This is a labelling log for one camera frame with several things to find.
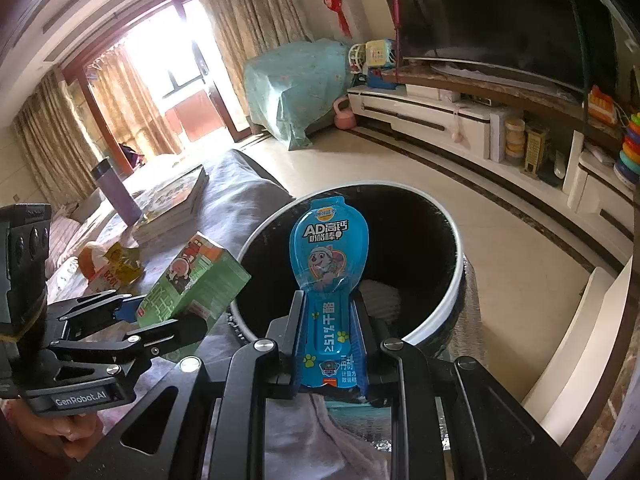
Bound stacked yellow containers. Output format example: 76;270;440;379
503;117;527;164

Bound wooden balcony door frame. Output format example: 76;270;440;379
62;0;252;162

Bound white television stand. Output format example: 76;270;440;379
346;62;640;272

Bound black television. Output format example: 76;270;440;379
372;0;640;100

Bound thin beige curtain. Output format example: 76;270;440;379
87;49;184;162

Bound white rimmed trash bin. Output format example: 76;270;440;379
227;182;469;412

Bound person's left hand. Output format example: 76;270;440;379
10;402;104;458

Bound pink kettlebell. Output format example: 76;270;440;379
333;97;357;131

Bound white red wheel toy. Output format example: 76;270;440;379
347;42;369;77

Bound white red printed packet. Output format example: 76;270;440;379
87;260;126;295

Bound yellow green toy register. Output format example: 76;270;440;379
364;37;397;69

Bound rainbow ring stacker toy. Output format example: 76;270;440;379
613;112;640;187

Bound ceiling air vent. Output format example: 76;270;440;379
42;0;124;36

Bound white low cabinet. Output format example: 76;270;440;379
521;247;640;444

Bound pink stick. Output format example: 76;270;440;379
391;0;405;86

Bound green milk carton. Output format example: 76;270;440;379
135;231;252;334

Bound purple thermos bottle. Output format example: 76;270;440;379
89;157;144;229

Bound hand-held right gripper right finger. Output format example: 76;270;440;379
353;295;587;480

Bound yellow crumpled wrapper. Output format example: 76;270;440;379
102;241;144;284

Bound orange hanging towel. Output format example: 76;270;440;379
164;89;224;144

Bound beige patterned curtain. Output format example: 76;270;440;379
192;0;317;137
12;69;102;207

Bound stack of books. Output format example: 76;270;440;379
130;164;210;246

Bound teal cloth covered furniture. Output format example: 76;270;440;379
243;37;359;151

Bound orange fruit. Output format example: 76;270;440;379
77;241;109;278

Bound blue cheese stick wrapper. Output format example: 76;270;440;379
289;194;372;404

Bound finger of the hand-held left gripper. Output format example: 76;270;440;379
49;313;209;362
55;292;147;337

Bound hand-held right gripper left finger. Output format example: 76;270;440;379
65;290;306;480

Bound dark green cord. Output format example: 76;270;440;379
552;0;592;128

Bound orange toy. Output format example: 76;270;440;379
587;84;619;124

